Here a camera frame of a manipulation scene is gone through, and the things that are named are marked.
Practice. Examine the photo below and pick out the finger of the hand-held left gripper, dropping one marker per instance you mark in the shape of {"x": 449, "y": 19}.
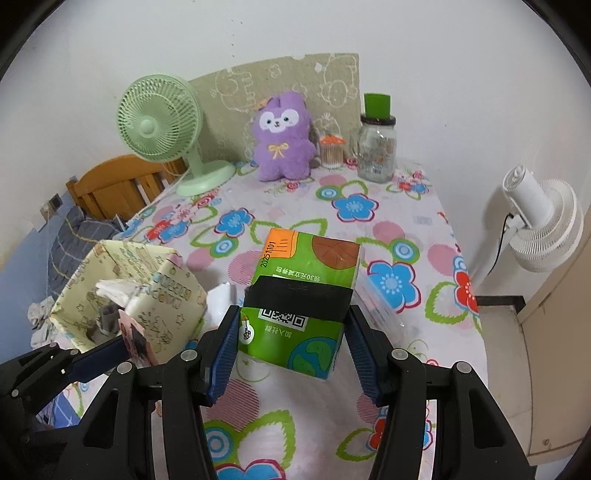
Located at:
{"x": 51, "y": 356}
{"x": 101, "y": 357}

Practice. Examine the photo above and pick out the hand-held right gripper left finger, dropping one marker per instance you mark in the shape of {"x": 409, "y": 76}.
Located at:
{"x": 226, "y": 355}

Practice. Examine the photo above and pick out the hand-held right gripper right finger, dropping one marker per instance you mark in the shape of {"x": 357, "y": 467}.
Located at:
{"x": 362, "y": 360}

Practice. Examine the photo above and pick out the pink packet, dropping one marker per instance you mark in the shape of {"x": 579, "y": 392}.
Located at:
{"x": 138, "y": 341}

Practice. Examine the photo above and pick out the clear zip bag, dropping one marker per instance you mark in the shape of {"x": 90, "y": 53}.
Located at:
{"x": 383, "y": 309}

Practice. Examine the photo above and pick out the yellow patterned box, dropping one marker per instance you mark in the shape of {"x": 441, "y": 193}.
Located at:
{"x": 175, "y": 286}

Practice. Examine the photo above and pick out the green tissue pack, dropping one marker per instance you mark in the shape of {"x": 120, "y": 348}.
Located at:
{"x": 300, "y": 263}

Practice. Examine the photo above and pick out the white crumpled cloth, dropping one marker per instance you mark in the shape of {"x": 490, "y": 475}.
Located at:
{"x": 39, "y": 314}

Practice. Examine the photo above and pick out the white crumpled wrapper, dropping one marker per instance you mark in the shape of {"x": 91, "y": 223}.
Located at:
{"x": 221, "y": 300}

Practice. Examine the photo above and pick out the plaid grey pillow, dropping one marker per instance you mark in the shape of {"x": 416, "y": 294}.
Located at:
{"x": 74, "y": 244}

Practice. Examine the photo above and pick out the wooden bed headboard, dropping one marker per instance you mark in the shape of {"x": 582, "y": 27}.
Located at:
{"x": 111, "y": 184}

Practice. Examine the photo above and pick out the beige wooden door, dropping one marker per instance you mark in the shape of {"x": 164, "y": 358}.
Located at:
{"x": 554, "y": 369}

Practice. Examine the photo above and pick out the small orange-lid jar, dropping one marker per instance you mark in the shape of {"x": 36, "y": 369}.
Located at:
{"x": 331, "y": 154}

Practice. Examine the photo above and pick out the glass jar green lid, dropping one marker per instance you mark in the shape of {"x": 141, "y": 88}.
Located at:
{"x": 376, "y": 152}

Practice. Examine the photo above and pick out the purple plush toy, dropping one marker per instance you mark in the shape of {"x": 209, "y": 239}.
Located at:
{"x": 281, "y": 152}

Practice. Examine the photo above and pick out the white standing fan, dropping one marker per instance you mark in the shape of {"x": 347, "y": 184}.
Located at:
{"x": 549, "y": 230}

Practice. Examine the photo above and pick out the green desk fan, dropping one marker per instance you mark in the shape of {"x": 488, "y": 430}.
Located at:
{"x": 150, "y": 127}

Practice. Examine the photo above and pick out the green patterned board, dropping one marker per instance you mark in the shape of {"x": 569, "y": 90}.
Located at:
{"x": 231, "y": 92}

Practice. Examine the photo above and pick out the wall socket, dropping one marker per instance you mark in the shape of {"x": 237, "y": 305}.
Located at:
{"x": 55, "y": 201}

